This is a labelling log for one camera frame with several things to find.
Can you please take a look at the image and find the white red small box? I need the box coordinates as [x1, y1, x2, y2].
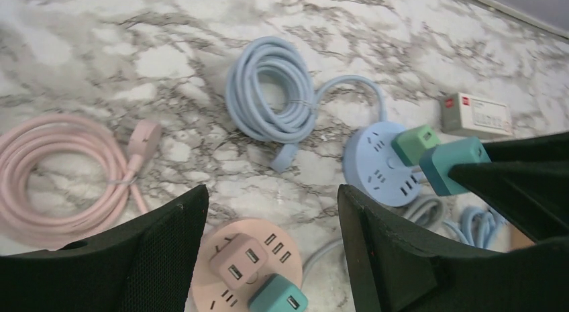
[440, 93, 513, 140]

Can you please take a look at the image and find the pink coiled power cord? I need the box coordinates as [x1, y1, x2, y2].
[0, 113, 164, 252]

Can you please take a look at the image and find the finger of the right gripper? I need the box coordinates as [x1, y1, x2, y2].
[449, 161, 568, 242]
[483, 132, 568, 162]

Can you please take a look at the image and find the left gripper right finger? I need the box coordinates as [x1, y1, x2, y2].
[338, 185, 568, 311]

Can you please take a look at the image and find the orange plastic file rack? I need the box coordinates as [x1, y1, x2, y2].
[509, 224, 535, 252]

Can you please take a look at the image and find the coiled blue power cord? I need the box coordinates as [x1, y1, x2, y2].
[223, 36, 389, 174]

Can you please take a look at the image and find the green charger plug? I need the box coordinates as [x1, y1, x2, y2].
[391, 125, 441, 166]

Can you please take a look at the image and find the grey bundled power cord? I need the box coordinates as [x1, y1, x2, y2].
[302, 194, 450, 280]

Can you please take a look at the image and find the pink charger plug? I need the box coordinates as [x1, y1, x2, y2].
[209, 233, 268, 290]

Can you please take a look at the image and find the teal charger plug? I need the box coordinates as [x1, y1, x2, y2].
[248, 273, 309, 312]
[419, 137, 491, 197]

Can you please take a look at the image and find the blue round power strip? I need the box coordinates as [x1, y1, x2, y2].
[342, 121, 422, 207]

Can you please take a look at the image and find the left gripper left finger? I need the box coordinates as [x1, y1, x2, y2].
[1, 185, 209, 311]

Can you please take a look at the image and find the pink round power strip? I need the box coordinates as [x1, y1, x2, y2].
[191, 218, 309, 312]

